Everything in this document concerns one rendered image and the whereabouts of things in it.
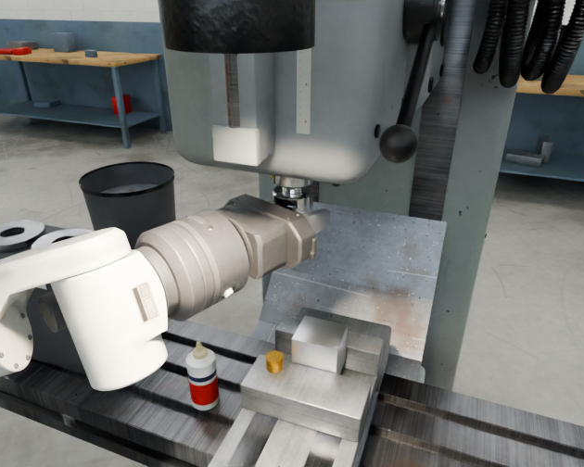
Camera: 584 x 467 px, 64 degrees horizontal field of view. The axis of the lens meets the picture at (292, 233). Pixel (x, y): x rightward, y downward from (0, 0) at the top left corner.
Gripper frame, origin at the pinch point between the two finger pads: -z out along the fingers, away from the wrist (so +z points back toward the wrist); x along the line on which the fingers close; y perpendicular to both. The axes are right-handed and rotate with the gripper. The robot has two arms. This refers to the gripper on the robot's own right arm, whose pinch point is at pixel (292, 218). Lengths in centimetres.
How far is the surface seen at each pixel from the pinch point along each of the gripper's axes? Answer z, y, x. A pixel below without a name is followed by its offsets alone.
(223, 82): 12.3, -16.8, -3.8
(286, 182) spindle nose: 2.2, -5.2, -1.1
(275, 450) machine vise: 10.6, 23.3, -7.3
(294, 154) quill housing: 7.3, -10.6, -6.6
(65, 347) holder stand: 17.9, 25.7, 30.7
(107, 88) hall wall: -251, 76, 530
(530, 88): -334, 33, 70
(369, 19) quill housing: 4.6, -21.2, -11.5
